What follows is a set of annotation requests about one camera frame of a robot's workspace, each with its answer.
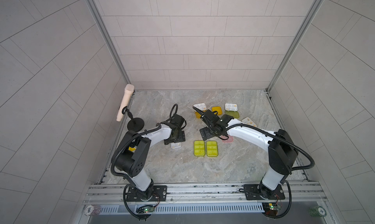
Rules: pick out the poker chip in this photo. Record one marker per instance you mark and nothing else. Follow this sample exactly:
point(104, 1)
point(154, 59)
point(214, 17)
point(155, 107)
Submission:
point(317, 211)
point(92, 210)

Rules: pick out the green pillbox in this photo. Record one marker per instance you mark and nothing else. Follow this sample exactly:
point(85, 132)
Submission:
point(199, 148)
point(232, 110)
point(211, 148)

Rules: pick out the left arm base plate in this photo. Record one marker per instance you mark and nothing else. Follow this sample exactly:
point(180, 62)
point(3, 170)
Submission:
point(158, 193)

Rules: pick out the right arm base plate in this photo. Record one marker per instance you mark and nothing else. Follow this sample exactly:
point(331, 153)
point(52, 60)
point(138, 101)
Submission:
point(256, 192)

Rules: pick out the aluminium rail frame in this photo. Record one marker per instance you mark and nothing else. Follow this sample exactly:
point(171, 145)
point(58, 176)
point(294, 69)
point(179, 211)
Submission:
point(185, 193)

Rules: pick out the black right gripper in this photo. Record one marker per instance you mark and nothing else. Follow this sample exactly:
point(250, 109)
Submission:
point(206, 134)

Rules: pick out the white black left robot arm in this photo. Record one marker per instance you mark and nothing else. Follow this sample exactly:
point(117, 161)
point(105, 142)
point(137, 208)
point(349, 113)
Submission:
point(129, 159)

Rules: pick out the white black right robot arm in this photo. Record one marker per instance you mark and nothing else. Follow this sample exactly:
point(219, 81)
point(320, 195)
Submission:
point(284, 156)

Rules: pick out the left poker chip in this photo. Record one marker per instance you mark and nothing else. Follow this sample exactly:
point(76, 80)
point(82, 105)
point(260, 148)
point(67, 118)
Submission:
point(92, 210)

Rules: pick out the right poker chip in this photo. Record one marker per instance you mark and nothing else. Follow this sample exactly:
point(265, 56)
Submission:
point(317, 211)

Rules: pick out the right green circuit board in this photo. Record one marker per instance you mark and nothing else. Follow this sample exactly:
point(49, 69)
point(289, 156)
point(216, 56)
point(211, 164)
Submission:
point(271, 209)

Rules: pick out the yellow pillbox right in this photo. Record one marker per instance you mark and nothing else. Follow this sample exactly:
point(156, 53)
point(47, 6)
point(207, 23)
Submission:
point(248, 121)

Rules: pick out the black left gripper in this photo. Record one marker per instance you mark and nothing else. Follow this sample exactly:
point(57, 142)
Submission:
point(181, 137)

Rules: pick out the beige microphone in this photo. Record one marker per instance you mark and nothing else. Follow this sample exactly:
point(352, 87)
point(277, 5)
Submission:
point(128, 92)

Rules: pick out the clear white pillbox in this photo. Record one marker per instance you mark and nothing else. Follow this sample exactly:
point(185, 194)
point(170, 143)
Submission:
point(176, 145)

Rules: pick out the small yellow pillbox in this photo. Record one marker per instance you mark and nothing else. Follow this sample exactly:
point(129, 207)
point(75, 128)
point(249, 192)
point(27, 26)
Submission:
point(217, 110)

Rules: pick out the left green circuit board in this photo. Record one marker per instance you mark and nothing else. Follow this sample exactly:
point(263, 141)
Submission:
point(146, 209)

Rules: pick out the yellow six-slot pillbox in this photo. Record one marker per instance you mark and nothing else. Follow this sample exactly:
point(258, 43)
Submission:
point(202, 107)

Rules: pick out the pink pillbox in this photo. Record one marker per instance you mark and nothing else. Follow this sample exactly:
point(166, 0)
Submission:
point(229, 139)

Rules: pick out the green circuit board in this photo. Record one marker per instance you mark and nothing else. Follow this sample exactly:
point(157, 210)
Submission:
point(146, 209)
point(271, 209)

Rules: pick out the black microphone stand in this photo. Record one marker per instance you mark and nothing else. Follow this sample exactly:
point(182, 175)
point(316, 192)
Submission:
point(135, 124)

